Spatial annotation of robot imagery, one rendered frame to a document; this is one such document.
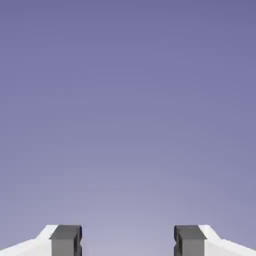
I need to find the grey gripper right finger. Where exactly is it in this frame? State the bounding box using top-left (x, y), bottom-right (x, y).
top-left (173, 224), bottom-right (256, 256)

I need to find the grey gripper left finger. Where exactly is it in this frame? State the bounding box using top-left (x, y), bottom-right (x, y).
top-left (0, 224), bottom-right (83, 256)

